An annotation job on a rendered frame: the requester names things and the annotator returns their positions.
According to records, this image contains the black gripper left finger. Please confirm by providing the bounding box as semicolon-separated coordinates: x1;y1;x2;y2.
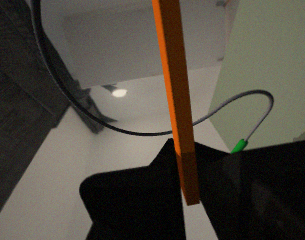
79;138;186;240

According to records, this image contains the grey wire rig with two posts on base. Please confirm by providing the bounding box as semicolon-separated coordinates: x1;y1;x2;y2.
30;0;274;154

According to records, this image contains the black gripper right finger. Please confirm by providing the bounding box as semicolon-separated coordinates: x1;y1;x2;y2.
194;140;305;240

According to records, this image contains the orange long bar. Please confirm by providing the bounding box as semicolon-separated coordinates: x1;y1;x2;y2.
152;0;200;206

